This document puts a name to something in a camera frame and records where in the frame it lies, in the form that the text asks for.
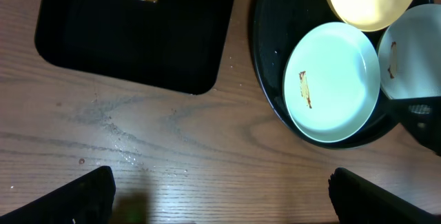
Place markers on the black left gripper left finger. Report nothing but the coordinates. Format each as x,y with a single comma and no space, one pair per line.
88,199

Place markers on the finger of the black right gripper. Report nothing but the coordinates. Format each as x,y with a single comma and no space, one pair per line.
420,117

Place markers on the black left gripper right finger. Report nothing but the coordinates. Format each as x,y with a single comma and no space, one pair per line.
356,200

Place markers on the pale green plate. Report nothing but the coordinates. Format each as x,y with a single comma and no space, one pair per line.
409,54

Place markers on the light blue plate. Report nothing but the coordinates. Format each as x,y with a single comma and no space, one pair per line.
331,82

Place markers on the black rectangular tray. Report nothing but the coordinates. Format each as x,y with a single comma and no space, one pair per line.
171,44

